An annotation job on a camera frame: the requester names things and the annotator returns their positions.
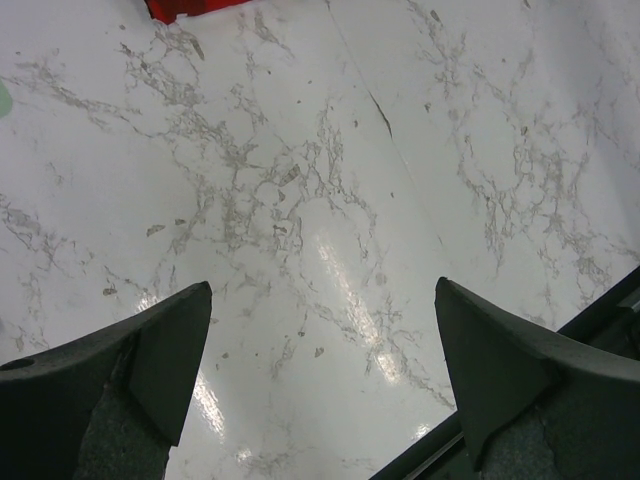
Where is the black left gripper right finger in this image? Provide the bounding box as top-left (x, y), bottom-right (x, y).
top-left (433, 275), bottom-right (640, 480)

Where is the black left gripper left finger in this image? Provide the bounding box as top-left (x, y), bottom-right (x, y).
top-left (1, 282), bottom-right (212, 479)

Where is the red black plaid shirt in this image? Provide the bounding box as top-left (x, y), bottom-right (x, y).
top-left (145, 0), bottom-right (243, 25)

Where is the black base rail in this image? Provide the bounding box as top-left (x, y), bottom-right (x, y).
top-left (370, 264), bottom-right (640, 480)

